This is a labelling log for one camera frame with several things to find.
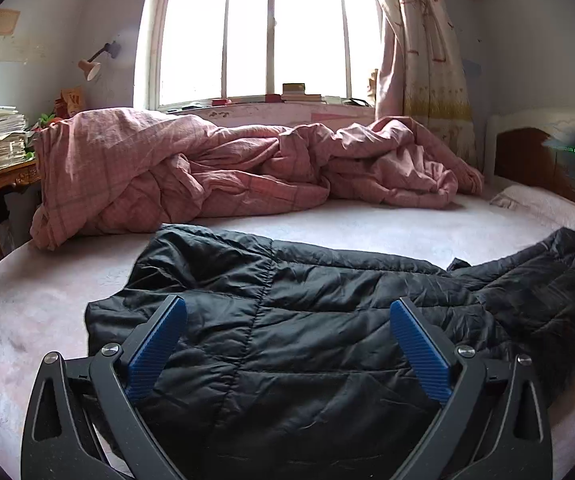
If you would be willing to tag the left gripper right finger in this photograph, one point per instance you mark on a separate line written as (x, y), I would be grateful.
(492, 422)

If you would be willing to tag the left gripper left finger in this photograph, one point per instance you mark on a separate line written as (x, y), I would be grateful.
(82, 420)

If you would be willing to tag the black puffer jacket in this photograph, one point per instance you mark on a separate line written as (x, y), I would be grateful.
(287, 368)

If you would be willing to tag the pink pillow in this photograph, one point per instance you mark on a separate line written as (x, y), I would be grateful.
(548, 208)

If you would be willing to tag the wooden white headboard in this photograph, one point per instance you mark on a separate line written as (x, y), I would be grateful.
(515, 150)

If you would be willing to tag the pink bed sheet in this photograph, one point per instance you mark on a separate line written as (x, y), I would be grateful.
(43, 295)

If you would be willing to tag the patterned beige curtain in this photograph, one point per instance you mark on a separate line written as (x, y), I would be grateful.
(421, 74)

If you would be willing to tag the carved wooden side table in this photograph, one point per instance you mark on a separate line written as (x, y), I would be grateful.
(2, 199)

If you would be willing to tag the pink quilted duvet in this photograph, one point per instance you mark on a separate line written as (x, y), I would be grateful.
(121, 170)

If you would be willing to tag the orange plush toy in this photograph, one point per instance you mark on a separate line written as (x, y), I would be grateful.
(46, 120)

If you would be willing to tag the books on windowsill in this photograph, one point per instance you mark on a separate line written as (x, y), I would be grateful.
(295, 92)

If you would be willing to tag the white framed window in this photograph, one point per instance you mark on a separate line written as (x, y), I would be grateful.
(193, 52)

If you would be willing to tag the pink wall lamp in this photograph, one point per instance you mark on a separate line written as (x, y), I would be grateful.
(91, 67)

